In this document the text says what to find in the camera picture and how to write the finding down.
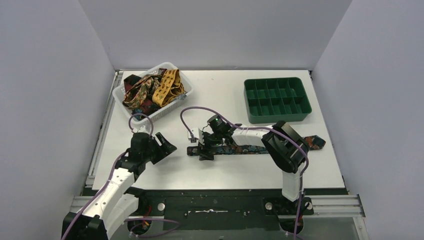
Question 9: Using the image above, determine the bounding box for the dark red tie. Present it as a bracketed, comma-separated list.
[123, 74, 142, 93]

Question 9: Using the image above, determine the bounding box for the brown paisley tie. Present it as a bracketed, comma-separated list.
[122, 74, 162, 110]

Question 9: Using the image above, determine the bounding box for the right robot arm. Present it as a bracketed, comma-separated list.
[188, 114, 310, 202]

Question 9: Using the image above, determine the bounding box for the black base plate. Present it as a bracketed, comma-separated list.
[81, 188, 349, 232]

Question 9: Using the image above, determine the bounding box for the aluminium frame rail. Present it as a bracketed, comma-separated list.
[85, 194, 365, 239]

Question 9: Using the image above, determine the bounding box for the yellow patterned tie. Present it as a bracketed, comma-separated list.
[152, 69, 185, 108]

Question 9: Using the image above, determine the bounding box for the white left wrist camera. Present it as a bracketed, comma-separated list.
[133, 125, 151, 134]

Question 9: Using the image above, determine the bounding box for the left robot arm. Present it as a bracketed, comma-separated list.
[61, 132, 177, 240]

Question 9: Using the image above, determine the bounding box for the dark blue floral tie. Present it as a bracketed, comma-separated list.
[186, 135, 327, 157]

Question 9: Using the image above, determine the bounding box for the green compartment tray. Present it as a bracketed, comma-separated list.
[243, 77, 312, 124]

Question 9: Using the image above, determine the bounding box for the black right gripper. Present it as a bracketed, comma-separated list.
[197, 131, 223, 160]

